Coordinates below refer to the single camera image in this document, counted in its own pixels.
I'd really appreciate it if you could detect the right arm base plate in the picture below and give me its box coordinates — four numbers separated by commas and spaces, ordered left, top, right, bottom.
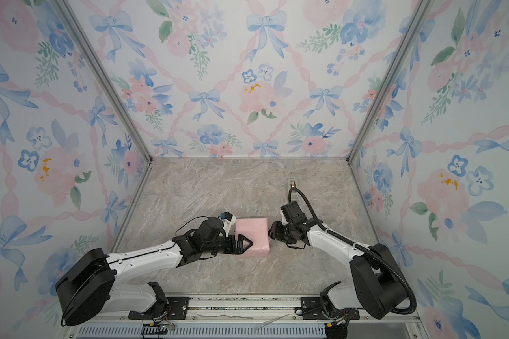
295, 297, 360, 321

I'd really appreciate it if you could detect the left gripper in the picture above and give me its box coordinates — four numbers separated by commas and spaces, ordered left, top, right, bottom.
203, 234, 254, 256

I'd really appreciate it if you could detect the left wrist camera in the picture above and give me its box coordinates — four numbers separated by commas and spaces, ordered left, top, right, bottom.
219, 212, 237, 234

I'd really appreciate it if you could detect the right aluminium corner post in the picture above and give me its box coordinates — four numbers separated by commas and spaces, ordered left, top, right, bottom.
346, 0, 433, 166

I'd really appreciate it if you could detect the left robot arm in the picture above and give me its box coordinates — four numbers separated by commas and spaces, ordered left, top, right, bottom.
55, 213, 253, 326

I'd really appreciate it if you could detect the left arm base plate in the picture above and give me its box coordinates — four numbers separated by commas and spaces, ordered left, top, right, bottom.
128, 297, 190, 320

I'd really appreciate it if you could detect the left aluminium corner post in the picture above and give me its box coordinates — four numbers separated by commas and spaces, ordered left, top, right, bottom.
50, 0, 153, 164

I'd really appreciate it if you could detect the black corrugated cable conduit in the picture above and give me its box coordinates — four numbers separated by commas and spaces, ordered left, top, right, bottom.
288, 187, 417, 315

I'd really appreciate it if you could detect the aluminium front rail frame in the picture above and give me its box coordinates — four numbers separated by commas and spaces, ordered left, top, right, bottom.
58, 294, 428, 338

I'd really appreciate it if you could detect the purple wrapping paper sheet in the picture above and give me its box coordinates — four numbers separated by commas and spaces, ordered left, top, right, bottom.
235, 218, 270, 257

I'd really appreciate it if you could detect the aluminium corner post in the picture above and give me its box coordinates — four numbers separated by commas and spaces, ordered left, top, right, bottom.
50, 0, 153, 164
346, 0, 433, 166

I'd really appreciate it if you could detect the white slotted cable duct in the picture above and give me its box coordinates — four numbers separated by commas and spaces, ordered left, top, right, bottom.
74, 323, 327, 338

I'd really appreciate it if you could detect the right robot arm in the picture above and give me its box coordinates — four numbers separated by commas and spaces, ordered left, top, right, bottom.
269, 201, 417, 319

